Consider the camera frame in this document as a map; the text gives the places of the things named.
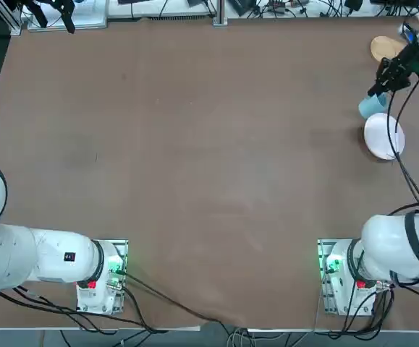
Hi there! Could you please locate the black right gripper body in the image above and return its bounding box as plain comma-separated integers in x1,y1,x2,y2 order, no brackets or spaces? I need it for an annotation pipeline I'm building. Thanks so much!
394,39,419,80

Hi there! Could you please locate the blue plastic cup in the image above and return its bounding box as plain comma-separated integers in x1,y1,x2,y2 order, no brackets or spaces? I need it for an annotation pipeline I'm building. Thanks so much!
357,92,390,120

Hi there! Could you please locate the pink plate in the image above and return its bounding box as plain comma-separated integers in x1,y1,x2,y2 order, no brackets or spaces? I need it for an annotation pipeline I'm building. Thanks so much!
363,112,406,160

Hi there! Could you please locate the black power adapter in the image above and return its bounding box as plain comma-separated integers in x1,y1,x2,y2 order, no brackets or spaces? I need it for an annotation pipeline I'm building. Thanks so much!
370,0,419,6

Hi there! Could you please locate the dark grey power brick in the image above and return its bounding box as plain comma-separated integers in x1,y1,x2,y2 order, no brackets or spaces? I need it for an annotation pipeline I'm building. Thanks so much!
230,0,261,17

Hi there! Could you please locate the aluminium frame profile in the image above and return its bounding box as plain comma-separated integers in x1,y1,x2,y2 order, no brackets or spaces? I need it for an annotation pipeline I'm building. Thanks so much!
0,0,22,36

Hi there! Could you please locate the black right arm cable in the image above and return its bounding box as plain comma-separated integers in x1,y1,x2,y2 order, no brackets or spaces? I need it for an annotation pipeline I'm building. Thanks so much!
384,72,419,218

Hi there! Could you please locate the aluminium post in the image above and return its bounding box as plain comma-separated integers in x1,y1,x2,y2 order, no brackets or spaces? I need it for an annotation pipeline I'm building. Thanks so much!
214,0,228,21

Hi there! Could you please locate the black right base cable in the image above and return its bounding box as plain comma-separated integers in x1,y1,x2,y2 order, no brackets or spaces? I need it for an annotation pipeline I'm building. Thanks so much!
328,285,395,340

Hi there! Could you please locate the black base cable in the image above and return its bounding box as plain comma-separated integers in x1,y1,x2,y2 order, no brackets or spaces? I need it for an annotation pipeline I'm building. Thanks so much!
328,285,395,340
0,281,169,333

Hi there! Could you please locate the black left base cable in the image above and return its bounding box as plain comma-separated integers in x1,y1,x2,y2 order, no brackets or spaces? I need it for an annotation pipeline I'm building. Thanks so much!
0,281,169,333

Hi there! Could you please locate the long black table cable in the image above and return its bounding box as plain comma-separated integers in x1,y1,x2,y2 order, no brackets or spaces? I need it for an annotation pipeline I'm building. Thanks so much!
120,270,248,347

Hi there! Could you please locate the white cable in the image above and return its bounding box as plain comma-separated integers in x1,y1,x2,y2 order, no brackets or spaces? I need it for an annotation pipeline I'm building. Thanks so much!
227,327,254,347

